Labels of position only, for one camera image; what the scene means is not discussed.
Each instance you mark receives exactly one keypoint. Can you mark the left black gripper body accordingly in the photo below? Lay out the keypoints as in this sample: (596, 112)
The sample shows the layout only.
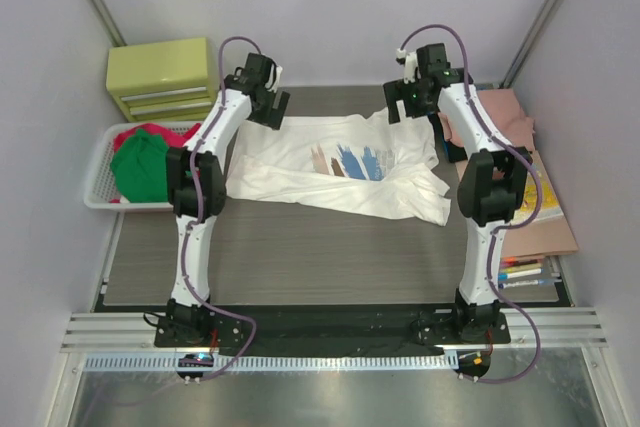
(272, 107)

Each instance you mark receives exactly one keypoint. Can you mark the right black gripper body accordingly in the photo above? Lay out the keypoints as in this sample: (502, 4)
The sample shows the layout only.
(396, 101)

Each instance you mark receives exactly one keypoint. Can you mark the white printed t shirt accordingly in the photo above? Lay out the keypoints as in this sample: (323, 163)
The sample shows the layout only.
(354, 164)

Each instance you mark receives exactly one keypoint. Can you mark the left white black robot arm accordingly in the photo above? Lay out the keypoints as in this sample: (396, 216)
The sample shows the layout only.
(197, 192)

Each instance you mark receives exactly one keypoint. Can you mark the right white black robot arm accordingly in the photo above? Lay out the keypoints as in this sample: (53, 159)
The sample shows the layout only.
(491, 189)

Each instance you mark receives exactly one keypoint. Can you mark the black folded t shirt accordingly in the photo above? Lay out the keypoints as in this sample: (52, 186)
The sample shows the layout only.
(452, 153)

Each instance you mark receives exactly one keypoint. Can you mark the pink folded t shirt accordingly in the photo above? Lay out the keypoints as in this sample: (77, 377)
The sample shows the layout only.
(507, 115)

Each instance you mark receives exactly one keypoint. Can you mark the red t shirt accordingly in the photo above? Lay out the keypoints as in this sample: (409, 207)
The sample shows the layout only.
(172, 138)

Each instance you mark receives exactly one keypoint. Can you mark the yellow-green drawer box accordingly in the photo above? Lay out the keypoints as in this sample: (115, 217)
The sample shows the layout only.
(168, 81)

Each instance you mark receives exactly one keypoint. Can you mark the green t shirt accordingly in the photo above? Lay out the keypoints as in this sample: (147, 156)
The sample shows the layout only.
(139, 168)

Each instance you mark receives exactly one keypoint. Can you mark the yellow picture book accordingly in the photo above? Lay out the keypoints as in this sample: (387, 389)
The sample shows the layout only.
(549, 205)

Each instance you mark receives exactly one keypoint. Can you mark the white plastic basket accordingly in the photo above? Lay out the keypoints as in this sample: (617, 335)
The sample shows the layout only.
(100, 189)

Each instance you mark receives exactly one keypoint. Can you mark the red marker pen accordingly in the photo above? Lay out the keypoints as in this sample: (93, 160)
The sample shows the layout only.
(512, 263)

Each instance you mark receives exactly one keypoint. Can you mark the brown cardboard sheet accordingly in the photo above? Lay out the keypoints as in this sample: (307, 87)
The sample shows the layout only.
(538, 239)

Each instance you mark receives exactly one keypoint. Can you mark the yellow marker pen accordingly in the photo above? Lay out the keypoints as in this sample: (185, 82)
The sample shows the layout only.
(522, 268)

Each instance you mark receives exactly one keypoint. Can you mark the dark blue marker pen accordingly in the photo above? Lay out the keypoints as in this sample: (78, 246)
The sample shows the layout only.
(528, 283)

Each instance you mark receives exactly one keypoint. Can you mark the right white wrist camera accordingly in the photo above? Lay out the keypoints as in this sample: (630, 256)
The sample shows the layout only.
(409, 62)

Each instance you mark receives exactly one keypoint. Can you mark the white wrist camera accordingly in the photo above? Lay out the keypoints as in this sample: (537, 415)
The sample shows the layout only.
(409, 62)
(274, 78)

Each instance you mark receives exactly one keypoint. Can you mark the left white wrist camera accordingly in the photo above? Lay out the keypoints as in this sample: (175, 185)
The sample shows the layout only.
(274, 78)

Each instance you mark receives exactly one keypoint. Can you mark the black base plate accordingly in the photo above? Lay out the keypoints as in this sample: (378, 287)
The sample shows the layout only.
(331, 331)

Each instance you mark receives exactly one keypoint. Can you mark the white slotted cable duct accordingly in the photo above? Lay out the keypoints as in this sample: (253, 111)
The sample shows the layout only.
(201, 363)

